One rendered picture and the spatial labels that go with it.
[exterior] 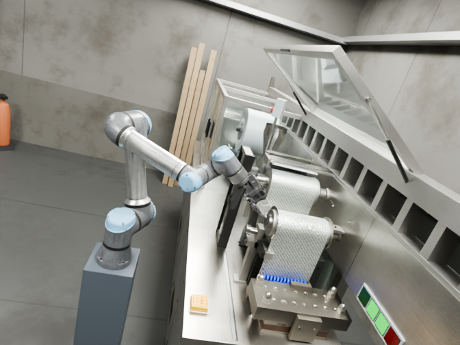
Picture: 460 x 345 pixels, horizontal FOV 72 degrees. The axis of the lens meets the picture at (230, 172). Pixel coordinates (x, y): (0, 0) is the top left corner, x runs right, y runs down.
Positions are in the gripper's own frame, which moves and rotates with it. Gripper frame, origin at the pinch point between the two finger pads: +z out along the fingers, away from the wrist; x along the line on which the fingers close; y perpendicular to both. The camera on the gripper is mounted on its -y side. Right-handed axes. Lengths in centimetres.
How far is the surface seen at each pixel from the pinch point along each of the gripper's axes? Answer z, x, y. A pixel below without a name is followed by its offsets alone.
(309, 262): 27.8, -7.6, 5.2
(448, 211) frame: 6, -43, 51
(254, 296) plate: 15.5, -21.9, -18.4
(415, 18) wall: 29, 202, 203
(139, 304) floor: 47, 68, -125
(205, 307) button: 8.6, -20.2, -37.4
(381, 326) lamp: 33, -44, 16
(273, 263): 18.3, -7.6, -7.8
